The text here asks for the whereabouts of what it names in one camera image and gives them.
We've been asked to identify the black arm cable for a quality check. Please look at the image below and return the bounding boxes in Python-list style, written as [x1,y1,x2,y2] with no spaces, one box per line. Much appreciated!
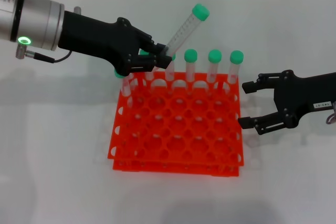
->
[325,101,336,125]
[15,44,74,65]

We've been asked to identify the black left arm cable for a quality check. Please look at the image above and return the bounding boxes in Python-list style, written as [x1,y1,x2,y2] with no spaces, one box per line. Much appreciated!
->
[15,44,74,65]

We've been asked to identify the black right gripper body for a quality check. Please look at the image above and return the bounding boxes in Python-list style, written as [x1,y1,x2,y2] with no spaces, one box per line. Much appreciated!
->
[272,69,336,129]

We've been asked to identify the orange test tube rack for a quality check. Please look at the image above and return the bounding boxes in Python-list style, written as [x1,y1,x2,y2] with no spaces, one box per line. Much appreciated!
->
[107,70,246,178]

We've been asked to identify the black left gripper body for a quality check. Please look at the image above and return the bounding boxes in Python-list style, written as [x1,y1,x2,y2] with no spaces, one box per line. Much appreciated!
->
[57,10,143,76]

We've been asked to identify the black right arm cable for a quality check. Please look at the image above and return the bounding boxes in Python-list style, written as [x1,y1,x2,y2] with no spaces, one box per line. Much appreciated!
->
[325,101,336,125]

